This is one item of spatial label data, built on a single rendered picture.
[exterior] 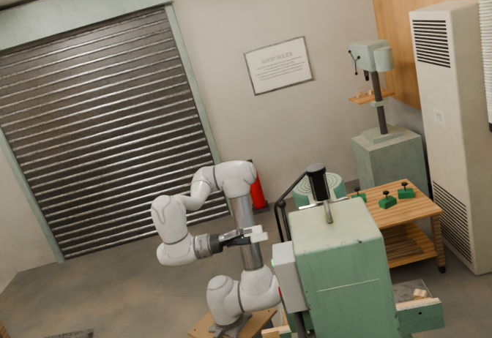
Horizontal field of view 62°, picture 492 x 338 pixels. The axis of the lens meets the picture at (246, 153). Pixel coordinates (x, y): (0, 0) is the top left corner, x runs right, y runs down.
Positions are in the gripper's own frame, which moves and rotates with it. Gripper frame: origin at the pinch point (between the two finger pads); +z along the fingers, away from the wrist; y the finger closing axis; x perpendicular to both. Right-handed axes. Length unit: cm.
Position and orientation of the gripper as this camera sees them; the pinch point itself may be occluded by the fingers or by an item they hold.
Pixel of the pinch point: (262, 233)
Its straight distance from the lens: 158.5
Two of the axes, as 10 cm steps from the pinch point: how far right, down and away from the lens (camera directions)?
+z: 9.6, -2.4, -1.2
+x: -1.8, -9.0, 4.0
